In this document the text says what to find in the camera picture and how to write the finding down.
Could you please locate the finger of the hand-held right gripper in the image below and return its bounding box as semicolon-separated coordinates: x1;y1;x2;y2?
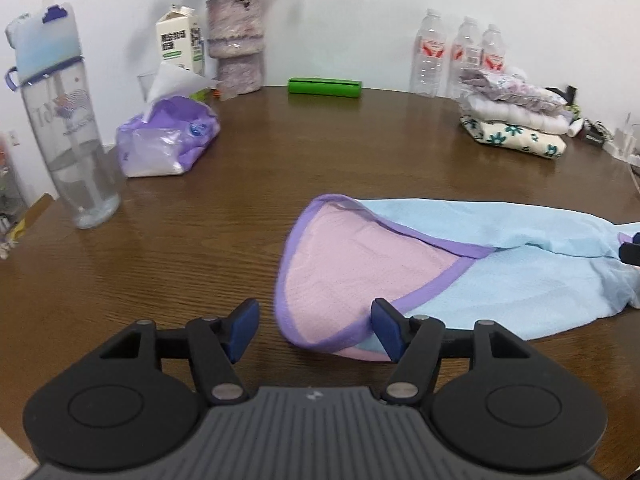
619;232;640;264

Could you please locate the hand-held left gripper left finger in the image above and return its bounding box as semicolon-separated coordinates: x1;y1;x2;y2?
100;298;261;406

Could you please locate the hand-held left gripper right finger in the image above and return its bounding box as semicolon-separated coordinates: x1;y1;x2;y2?
370;298;534;406

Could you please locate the pink blue purple garment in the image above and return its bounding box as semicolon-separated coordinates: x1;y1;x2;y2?
274;193;640;362

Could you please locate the white power strip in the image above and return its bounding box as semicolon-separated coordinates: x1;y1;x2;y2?
602;112;640;167

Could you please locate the folded cream floral cloth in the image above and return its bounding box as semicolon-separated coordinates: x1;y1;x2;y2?
459;115;569;160

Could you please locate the folded white fluffy cloth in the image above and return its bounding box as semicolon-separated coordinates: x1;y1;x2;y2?
459;95;574;137

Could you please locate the folded purple print cloth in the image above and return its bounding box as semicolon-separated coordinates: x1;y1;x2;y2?
458;67;572;112

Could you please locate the purple tissue pack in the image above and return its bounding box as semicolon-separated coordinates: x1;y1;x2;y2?
115;61;222;179

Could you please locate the clear plastic water bottle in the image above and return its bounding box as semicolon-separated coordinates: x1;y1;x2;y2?
446;16;482;100
409;8;448;99
480;24;509;74

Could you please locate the green rectangular box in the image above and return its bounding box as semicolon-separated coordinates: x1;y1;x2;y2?
287;77;363;100

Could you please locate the large clear blue-lid bottle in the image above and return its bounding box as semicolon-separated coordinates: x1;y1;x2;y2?
4;2;123;230

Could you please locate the mottled purple vase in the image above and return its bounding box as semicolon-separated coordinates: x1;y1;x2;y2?
205;0;266;95

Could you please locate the white milk carton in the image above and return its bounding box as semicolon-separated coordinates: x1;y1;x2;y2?
155;5;207;79

